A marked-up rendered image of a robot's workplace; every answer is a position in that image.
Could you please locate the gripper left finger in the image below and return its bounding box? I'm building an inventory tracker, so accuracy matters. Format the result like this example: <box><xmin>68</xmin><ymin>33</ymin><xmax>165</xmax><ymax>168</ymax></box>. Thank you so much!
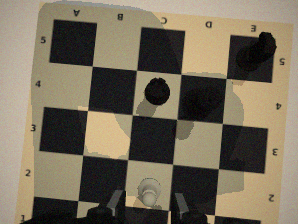
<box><xmin>19</xmin><ymin>190</ymin><xmax>126</xmax><ymax>224</ymax></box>

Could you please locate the beige chess pawn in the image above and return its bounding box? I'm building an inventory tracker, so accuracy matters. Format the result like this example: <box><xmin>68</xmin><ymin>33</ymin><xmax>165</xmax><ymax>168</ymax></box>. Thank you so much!
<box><xmin>138</xmin><ymin>178</ymin><xmax>161</xmax><ymax>207</ymax></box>

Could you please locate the chessboard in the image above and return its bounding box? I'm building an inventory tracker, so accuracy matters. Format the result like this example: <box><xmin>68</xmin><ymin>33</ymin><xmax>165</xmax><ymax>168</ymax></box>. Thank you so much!
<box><xmin>14</xmin><ymin>2</ymin><xmax>294</xmax><ymax>224</ymax></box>

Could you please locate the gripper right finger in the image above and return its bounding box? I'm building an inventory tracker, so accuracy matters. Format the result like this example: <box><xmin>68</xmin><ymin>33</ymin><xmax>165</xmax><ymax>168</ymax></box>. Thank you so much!
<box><xmin>171</xmin><ymin>193</ymin><xmax>250</xmax><ymax>224</ymax></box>

